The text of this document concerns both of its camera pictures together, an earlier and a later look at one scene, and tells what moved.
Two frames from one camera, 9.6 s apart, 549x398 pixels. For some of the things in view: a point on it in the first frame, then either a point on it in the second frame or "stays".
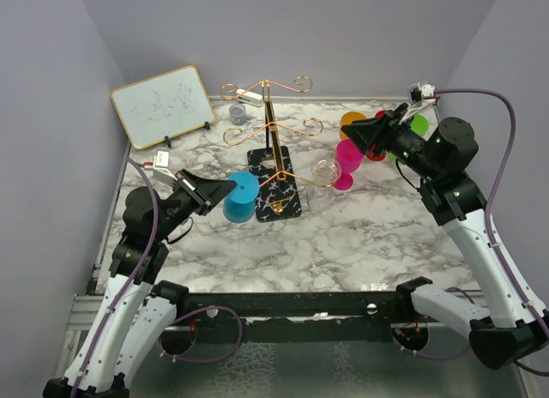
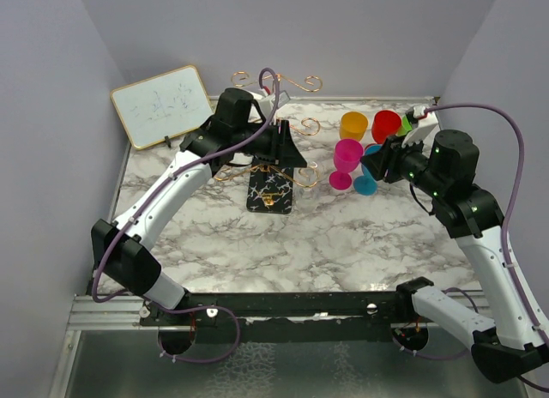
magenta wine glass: [350, 159] stays
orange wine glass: [346, 118] stays
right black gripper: [379, 131] → [383, 165]
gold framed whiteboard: [162, 106] stays
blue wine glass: [239, 204] → [366, 183]
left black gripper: [206, 192] → [283, 152]
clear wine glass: [324, 174] → [308, 195]
